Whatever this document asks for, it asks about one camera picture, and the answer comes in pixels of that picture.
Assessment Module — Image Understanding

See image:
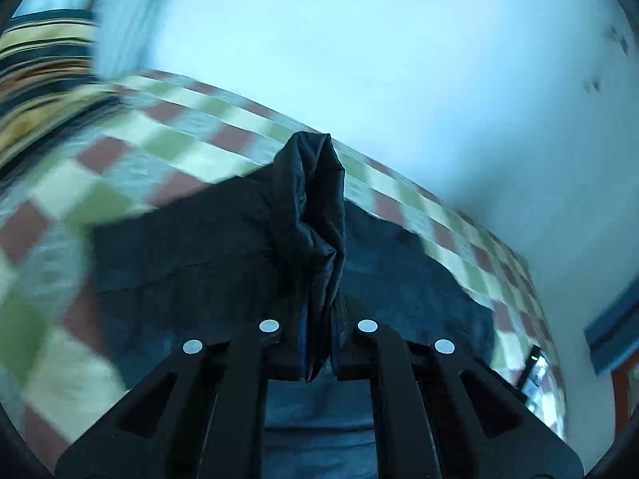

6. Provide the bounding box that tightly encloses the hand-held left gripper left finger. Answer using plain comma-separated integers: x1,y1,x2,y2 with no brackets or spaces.
54,304,308,479

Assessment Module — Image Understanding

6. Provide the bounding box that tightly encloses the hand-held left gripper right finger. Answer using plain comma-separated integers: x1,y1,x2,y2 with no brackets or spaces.
332,299,586,479

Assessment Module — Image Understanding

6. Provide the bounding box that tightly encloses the black puffer jacket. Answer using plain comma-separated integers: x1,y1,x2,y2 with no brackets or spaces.
92,132,497,479

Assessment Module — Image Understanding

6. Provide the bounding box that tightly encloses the small dark device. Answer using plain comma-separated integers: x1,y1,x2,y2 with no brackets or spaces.
516,343,551,406

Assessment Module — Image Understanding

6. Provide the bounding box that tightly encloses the checkered bed cover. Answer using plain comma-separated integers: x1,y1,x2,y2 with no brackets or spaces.
0,70,568,475

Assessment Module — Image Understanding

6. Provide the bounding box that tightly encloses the yellow black striped cloth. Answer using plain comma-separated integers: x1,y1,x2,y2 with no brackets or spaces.
0,10,108,173

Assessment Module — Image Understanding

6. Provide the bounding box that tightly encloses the blue window frame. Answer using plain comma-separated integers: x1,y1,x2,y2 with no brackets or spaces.
584,270,639,378

